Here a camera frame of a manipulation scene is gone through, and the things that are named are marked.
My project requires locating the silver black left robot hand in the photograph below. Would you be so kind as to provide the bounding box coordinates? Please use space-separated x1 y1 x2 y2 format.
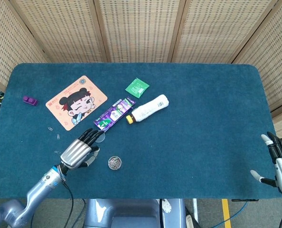
59 128 104 170

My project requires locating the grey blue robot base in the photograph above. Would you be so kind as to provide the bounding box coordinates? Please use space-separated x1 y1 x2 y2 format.
84 199 187 228

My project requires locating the clear jar of paperclips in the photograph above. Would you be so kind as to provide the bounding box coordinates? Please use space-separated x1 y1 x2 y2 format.
107 155 122 171

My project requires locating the clear round plastic lid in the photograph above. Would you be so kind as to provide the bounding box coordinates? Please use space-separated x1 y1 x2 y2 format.
94 132 106 143

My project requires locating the orange cartoon girl pad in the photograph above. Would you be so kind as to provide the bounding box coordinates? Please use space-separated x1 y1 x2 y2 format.
45 75 108 132

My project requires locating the purple flat carton box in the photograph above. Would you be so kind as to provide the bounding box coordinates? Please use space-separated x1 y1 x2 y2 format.
93 96 137 132

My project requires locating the purple plastic block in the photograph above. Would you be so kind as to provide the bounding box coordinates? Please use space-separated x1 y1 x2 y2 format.
23 95 38 106

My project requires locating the white bottle yellow cap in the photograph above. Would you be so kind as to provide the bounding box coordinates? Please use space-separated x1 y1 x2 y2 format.
125 94 169 124

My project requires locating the green foil sachet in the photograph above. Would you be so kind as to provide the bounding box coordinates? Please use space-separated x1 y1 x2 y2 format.
125 77 150 99

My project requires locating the blue table cloth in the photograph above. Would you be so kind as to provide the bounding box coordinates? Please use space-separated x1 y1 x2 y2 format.
0 62 282 200

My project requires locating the woven rattan folding screen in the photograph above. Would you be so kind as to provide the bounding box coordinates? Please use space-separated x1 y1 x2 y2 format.
0 0 282 141

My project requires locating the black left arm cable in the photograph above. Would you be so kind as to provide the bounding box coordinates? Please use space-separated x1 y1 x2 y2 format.
60 175 75 228

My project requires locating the blue floor cable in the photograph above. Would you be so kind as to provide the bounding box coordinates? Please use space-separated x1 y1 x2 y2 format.
216 200 249 225

